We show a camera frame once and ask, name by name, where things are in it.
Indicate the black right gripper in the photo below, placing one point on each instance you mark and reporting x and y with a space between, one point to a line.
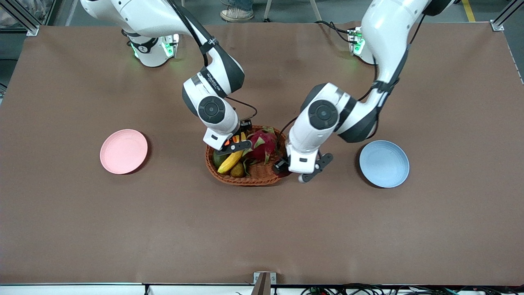
246 123

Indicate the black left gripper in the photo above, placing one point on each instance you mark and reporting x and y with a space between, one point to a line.
280 165

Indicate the yellow banana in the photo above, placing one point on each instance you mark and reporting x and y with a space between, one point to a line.
229 163

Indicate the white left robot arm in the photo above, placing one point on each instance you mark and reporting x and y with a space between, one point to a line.
323 114

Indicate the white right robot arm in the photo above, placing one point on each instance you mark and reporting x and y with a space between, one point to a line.
213 108

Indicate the orange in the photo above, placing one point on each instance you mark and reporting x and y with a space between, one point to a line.
236 139

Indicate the pink dragon fruit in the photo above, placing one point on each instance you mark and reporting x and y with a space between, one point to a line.
262 147

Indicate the brown wicker basket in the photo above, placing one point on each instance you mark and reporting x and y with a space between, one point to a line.
258 178

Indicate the green avocado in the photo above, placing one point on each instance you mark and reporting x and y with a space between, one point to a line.
217 159

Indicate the brown kiwi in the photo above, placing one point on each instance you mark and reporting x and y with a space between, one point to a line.
237 170

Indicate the brown table cover sheet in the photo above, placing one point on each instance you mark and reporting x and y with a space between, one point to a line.
262 229

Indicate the blue plate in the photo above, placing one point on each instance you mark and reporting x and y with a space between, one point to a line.
384 164

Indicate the white sneaker shoe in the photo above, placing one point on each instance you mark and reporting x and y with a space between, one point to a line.
236 14

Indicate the grey metal stand leg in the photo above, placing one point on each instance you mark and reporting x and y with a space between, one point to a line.
315 10
267 10

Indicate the blue jeans leg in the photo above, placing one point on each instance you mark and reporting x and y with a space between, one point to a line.
241 4

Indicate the pink plate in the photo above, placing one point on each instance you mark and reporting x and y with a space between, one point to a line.
123 151

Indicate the metal table edge bracket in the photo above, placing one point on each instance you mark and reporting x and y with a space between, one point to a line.
264 282

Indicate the aluminium frame profile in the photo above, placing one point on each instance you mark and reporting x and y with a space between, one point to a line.
503 18
24 20

